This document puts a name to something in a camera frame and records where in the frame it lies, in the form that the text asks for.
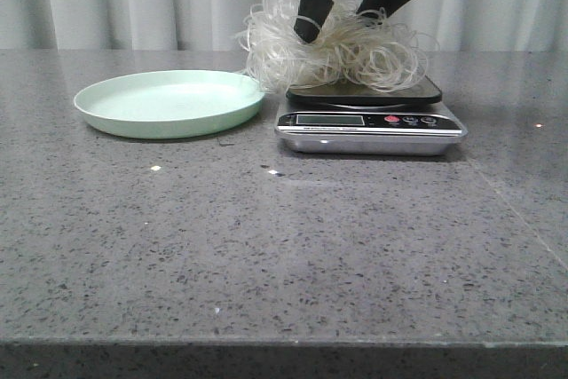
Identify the white vermicelli noodle bundle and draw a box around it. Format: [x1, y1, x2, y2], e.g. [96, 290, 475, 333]
[236, 0, 428, 92]

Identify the silver black kitchen scale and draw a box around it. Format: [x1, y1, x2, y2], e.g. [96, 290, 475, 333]
[274, 77, 468, 156]

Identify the light green round plate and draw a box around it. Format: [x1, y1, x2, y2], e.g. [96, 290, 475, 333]
[74, 70, 264, 139]

